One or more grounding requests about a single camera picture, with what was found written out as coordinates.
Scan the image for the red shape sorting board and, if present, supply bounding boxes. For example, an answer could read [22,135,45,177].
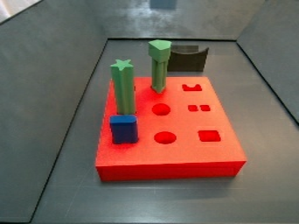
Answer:
[94,77,246,181]

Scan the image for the black curved stand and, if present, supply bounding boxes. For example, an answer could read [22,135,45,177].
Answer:
[168,45,209,72]

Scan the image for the dark blue short block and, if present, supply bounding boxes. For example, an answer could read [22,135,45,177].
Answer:
[109,115,137,144]

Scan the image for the green star peg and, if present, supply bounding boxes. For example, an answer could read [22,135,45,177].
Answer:
[110,59,136,115]

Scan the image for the blue-grey arch bar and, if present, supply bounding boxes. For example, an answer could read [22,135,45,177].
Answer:
[149,0,176,10]

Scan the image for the green pentagon-headed peg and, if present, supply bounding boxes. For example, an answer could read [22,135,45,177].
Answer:
[148,39,172,94]

